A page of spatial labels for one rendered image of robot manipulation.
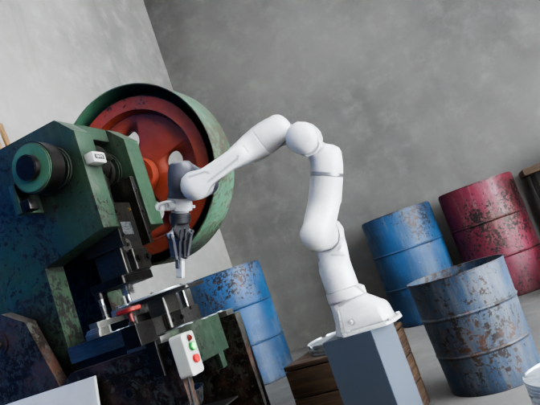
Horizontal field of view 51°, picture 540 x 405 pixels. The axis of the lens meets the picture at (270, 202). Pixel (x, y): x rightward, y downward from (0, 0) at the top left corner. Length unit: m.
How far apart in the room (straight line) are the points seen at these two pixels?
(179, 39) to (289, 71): 1.28
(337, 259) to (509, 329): 0.86
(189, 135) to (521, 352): 1.61
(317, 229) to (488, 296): 0.87
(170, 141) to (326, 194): 0.97
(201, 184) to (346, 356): 0.72
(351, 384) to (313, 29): 4.19
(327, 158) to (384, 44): 3.60
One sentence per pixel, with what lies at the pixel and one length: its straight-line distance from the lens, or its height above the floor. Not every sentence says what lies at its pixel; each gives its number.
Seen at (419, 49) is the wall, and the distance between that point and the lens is 5.35.
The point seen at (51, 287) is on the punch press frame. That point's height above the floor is 0.93.
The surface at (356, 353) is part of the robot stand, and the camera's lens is 1.86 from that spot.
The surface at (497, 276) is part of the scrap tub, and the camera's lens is 2.45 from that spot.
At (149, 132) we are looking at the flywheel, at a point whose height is 1.50.
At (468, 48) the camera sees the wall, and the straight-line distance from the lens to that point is 5.31.
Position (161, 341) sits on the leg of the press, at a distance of 1.92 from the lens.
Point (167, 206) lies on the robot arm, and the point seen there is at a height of 1.05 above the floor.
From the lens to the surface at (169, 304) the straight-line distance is 2.17.
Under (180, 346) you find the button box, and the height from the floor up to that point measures 0.59.
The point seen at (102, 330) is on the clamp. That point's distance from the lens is 2.09.
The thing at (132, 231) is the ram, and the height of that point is 1.05.
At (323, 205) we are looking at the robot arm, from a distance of 1.86.
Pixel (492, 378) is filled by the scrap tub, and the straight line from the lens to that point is 2.47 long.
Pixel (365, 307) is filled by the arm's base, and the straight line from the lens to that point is 1.85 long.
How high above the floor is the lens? 0.69
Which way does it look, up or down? 7 degrees up
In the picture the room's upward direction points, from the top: 19 degrees counter-clockwise
